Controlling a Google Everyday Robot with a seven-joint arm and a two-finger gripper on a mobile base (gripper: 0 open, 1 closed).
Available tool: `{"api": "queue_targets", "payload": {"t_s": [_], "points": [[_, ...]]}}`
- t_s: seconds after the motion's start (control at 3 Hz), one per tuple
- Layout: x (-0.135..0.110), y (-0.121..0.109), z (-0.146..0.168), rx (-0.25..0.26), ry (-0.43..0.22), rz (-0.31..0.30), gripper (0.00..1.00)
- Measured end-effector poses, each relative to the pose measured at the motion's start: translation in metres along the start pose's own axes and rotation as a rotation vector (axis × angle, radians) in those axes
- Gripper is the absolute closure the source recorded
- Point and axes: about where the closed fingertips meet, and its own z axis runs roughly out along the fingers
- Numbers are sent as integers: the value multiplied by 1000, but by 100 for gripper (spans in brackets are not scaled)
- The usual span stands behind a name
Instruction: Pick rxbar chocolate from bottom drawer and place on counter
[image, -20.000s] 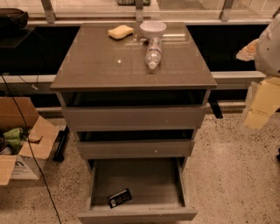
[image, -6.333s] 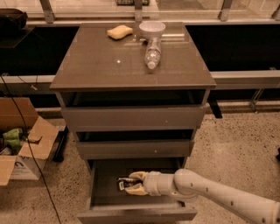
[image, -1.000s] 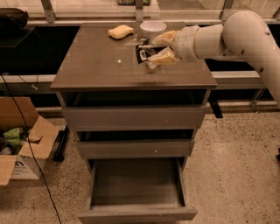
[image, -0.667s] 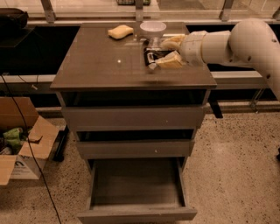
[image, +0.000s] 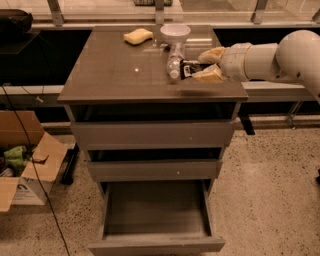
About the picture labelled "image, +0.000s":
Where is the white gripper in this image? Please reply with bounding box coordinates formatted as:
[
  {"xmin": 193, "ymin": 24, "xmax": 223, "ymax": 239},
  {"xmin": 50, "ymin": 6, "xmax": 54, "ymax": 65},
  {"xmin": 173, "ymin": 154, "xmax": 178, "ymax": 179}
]
[{"xmin": 192, "ymin": 43, "xmax": 252, "ymax": 83}]

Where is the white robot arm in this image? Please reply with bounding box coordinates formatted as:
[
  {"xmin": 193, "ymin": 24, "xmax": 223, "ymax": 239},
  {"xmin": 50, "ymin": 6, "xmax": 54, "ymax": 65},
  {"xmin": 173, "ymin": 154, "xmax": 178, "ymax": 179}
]
[{"xmin": 192, "ymin": 30, "xmax": 320, "ymax": 103}]

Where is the grey drawer cabinet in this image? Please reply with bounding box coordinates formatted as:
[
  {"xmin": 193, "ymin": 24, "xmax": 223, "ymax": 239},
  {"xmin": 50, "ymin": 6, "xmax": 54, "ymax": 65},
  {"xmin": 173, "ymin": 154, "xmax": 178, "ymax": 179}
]
[{"xmin": 57, "ymin": 25, "xmax": 249, "ymax": 201}]

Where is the grey top drawer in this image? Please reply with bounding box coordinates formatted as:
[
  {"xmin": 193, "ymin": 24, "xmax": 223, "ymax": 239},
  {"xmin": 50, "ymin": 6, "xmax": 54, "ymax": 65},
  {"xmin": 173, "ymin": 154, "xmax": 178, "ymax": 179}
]
[{"xmin": 71, "ymin": 122, "xmax": 234, "ymax": 150}]

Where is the grey drawer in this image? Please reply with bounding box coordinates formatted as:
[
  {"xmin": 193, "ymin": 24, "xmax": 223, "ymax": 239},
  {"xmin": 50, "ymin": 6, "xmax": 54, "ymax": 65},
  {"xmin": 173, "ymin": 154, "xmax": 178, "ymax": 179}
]
[
  {"xmin": 89, "ymin": 180, "xmax": 225, "ymax": 256},
  {"xmin": 88, "ymin": 160, "xmax": 222, "ymax": 182},
  {"xmin": 71, "ymin": 122, "xmax": 234, "ymax": 150}
]

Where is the grey middle drawer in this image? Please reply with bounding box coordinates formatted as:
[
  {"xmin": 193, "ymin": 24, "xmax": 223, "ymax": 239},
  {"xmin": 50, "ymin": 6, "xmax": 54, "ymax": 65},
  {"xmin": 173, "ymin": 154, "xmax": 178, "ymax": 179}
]
[{"xmin": 88, "ymin": 160, "xmax": 222, "ymax": 182}]

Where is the grey bottom drawer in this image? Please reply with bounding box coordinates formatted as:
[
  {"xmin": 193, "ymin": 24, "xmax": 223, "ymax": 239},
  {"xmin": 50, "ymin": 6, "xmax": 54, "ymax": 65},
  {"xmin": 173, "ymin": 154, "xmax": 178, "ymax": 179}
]
[{"xmin": 89, "ymin": 180, "xmax": 225, "ymax": 256}]

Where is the clear plastic water bottle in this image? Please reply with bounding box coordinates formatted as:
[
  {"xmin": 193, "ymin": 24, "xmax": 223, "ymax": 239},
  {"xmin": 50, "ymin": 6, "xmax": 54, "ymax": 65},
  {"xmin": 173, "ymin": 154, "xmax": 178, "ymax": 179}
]
[{"xmin": 166, "ymin": 42, "xmax": 185, "ymax": 80}]

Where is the white bowl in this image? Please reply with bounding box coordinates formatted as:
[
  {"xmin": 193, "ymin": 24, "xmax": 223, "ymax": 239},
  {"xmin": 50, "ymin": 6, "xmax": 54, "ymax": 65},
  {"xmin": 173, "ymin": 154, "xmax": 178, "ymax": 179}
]
[{"xmin": 160, "ymin": 24, "xmax": 191, "ymax": 45}]

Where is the yellow sponge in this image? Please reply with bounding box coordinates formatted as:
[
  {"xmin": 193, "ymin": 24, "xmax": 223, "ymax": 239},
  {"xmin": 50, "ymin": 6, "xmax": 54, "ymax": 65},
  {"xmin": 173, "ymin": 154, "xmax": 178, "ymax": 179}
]
[{"xmin": 123, "ymin": 28, "xmax": 153, "ymax": 45}]

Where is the black floor stand bar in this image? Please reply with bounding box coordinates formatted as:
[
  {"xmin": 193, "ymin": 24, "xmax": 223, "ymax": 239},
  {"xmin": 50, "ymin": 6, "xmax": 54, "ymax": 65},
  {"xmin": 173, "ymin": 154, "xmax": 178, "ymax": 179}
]
[{"xmin": 60, "ymin": 144, "xmax": 79, "ymax": 185}]

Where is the open cardboard box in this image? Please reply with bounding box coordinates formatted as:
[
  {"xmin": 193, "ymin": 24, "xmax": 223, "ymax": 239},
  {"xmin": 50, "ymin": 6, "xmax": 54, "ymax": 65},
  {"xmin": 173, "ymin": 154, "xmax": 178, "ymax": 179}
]
[{"xmin": 0, "ymin": 111, "xmax": 68, "ymax": 212}]

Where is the black object upper left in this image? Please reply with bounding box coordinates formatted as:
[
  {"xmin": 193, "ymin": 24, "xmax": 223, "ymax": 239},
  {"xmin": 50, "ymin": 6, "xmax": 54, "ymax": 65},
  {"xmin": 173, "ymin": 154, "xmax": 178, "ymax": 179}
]
[{"xmin": 0, "ymin": 9, "xmax": 33, "ymax": 38}]

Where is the green item in box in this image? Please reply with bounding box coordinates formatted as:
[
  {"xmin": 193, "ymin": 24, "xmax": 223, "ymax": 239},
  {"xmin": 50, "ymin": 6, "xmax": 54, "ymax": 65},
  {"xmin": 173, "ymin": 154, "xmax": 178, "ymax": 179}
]
[{"xmin": 4, "ymin": 146, "xmax": 26, "ymax": 176}]

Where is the black cable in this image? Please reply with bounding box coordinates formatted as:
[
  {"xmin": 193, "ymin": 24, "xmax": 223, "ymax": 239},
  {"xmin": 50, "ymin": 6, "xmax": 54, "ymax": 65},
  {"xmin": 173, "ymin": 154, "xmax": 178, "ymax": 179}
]
[{"xmin": 0, "ymin": 83, "xmax": 72, "ymax": 256}]

